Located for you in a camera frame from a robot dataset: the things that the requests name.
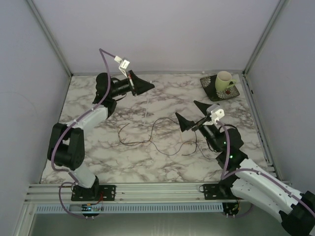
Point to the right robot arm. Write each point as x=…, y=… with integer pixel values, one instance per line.
x=242, y=178

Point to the controller board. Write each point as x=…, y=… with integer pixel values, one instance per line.
x=91, y=211
x=231, y=209

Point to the white zip tie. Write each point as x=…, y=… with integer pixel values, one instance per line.
x=147, y=105

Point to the aluminium corner post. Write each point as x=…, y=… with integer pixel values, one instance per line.
x=265, y=35
x=48, y=34

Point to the right controller board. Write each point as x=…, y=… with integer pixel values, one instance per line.
x=231, y=209

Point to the light green mug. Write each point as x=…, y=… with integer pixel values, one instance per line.
x=224, y=81

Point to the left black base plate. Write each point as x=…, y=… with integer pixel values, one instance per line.
x=108, y=193

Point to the left controller board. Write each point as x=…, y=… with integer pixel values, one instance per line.
x=91, y=211

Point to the grey slotted cable duct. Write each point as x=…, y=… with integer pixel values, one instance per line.
x=135, y=208

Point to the left aluminium corner post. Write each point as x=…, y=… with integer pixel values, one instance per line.
x=48, y=34

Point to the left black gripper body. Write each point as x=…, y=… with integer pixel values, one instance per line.
x=121, y=87

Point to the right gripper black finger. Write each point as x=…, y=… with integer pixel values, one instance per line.
x=184, y=124
x=202, y=107

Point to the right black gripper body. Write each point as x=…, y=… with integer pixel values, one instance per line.
x=210, y=132

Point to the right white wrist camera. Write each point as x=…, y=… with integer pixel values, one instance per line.
x=214, y=113

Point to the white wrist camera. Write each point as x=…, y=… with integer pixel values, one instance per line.
x=123, y=64
x=214, y=113

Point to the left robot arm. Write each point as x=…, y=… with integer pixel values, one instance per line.
x=66, y=150

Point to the aluminium front rail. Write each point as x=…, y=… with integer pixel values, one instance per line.
x=180, y=192

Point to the dark floral square plate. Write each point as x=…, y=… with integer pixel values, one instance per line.
x=208, y=84

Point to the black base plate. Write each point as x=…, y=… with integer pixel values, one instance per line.
x=215, y=191
x=108, y=193

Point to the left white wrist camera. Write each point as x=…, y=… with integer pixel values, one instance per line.
x=123, y=64

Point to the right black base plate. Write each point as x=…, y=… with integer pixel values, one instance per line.
x=215, y=191

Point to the right aluminium corner post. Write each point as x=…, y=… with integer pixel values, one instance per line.
x=265, y=35

